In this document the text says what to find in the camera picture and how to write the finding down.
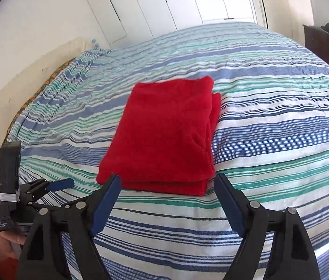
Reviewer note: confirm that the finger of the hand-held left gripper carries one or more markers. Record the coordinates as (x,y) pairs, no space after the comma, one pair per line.
(48,202)
(61,184)

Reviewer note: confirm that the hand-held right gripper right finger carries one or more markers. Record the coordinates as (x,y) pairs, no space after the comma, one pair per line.
(231,207)

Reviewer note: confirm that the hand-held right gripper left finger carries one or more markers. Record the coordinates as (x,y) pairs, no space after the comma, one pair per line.
(104,207)

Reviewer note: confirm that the red sweater with white print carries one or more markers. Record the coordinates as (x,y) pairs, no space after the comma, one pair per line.
(164,134)

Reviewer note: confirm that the person's left hand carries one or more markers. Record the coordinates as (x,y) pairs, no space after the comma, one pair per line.
(8,240)

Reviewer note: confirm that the cream padded headboard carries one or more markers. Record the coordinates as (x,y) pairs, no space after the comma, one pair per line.
(13,93)

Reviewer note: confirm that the blue green striped bedspread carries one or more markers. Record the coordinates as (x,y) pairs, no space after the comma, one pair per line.
(269,140)

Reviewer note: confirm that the orange fleece clothing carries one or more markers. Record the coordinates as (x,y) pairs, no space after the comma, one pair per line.
(7,269)

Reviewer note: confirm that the dark wooden dresser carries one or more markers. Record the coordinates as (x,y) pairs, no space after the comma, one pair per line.
(316,42)

